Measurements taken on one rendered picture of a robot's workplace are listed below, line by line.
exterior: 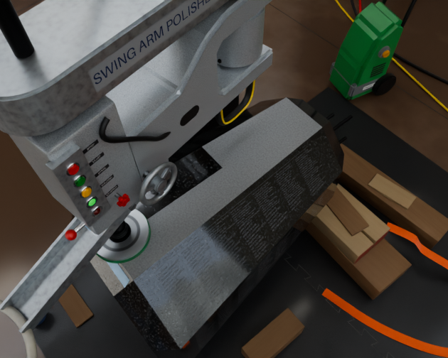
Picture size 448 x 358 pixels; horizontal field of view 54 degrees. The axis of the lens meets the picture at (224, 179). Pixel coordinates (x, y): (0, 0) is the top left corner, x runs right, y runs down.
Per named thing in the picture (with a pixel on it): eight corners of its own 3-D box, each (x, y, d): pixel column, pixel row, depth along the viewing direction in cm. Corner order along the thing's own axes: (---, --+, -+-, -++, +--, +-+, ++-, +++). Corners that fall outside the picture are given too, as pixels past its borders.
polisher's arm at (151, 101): (231, 62, 175) (230, -59, 133) (277, 89, 167) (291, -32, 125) (90, 182, 146) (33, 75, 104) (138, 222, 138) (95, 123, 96)
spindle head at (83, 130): (137, 131, 152) (104, 25, 114) (183, 164, 144) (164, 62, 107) (55, 200, 138) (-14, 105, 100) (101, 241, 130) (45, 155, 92)
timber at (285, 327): (257, 373, 210) (258, 369, 199) (240, 352, 215) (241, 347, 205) (301, 332, 219) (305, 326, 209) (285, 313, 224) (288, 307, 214)
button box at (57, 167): (104, 202, 122) (72, 140, 98) (111, 207, 121) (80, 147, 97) (82, 221, 119) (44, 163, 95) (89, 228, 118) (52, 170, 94)
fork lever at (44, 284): (137, 141, 153) (131, 136, 149) (177, 170, 146) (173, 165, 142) (1, 301, 143) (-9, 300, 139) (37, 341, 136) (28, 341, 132)
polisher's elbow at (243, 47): (195, 47, 153) (191, -2, 136) (240, 25, 159) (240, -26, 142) (228, 78, 144) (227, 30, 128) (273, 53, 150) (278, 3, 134)
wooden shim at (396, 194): (367, 185, 251) (368, 184, 250) (376, 174, 255) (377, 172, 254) (407, 210, 242) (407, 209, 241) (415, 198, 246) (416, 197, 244)
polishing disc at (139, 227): (80, 233, 160) (78, 231, 159) (126, 197, 168) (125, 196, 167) (114, 273, 152) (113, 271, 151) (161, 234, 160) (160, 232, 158)
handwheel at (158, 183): (159, 166, 141) (152, 138, 128) (182, 182, 137) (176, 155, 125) (125, 197, 135) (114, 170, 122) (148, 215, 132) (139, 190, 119)
